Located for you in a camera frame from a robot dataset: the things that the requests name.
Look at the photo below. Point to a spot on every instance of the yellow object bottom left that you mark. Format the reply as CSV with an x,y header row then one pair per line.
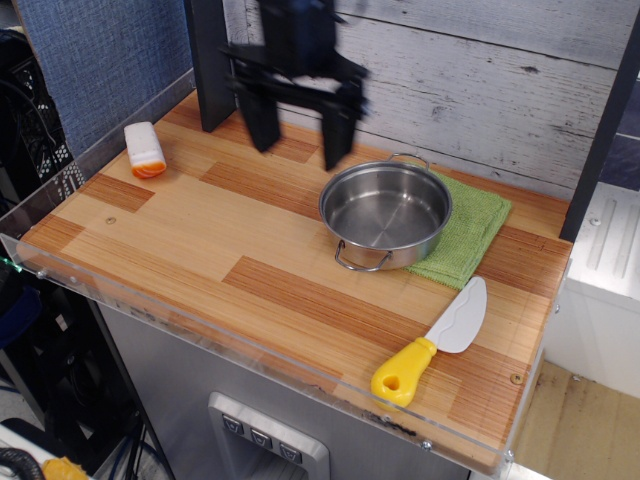
x,y
63,469

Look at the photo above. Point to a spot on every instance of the green folded towel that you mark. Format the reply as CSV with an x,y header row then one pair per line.
x,y
477,216

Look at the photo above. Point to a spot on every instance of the dark right vertical post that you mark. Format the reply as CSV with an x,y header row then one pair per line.
x,y
615,107

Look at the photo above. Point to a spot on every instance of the stainless steel cabinet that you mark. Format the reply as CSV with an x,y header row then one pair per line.
x,y
174,380

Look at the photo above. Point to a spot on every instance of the yellow handled toy knife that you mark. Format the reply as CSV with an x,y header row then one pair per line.
x,y
395,382

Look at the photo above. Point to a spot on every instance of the clear acrylic table guard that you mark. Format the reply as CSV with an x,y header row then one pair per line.
x,y
226,250

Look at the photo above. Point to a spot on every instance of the salmon sushi toy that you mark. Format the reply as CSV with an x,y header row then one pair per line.
x,y
144,150

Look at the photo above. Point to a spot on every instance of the black crate at left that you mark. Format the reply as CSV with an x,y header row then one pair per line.
x,y
33,144

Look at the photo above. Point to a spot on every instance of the stainless steel pot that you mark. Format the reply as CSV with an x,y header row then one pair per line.
x,y
386,214

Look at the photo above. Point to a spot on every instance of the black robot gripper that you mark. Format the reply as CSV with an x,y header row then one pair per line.
x,y
298,63

